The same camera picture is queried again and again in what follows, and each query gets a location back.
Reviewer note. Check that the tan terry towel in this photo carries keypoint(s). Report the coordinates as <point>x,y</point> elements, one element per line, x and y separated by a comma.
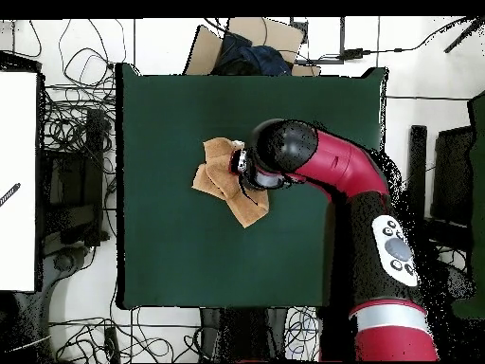
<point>223,178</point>

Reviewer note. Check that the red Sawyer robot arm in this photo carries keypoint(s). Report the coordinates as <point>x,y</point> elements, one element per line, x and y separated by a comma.
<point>341,163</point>

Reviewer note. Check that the dark green table cloth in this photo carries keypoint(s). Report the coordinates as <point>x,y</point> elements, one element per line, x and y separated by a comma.
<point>170,113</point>

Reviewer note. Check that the dark blue clothing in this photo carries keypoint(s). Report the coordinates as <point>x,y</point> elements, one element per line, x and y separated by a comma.
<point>257,57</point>

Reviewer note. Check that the brown cardboard box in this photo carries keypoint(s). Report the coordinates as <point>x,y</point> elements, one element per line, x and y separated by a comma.
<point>204,53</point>

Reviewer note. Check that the black power adapter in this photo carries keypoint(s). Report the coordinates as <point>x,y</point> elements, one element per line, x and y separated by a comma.
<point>353,54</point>

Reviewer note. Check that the black office chair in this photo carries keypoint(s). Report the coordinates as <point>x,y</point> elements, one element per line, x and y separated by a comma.
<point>75,182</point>
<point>451,170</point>

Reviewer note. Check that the white board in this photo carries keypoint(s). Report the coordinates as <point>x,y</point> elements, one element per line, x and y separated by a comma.
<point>17,170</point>

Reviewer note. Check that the black striped rod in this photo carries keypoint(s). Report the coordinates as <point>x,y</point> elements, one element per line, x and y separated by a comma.
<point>10,194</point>

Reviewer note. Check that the black tripod leg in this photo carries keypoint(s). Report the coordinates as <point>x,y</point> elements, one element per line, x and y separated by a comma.
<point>464,36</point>

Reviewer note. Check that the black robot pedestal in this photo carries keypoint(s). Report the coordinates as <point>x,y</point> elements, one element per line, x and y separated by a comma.
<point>242,333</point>

